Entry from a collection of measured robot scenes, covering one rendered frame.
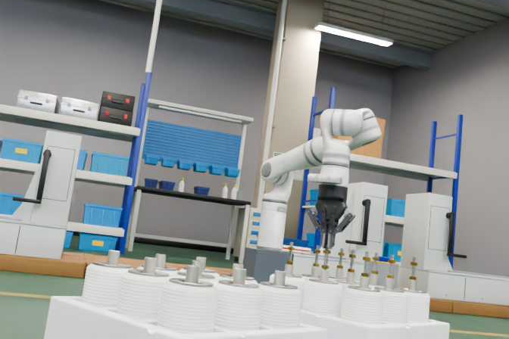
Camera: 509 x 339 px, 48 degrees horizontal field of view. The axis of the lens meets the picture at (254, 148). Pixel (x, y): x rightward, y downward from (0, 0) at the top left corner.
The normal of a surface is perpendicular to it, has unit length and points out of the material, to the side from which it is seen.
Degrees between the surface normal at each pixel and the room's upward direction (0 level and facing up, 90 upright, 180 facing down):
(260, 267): 90
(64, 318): 90
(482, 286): 90
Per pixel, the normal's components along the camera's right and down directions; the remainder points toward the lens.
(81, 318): -0.66, -0.19
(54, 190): 0.30, -0.11
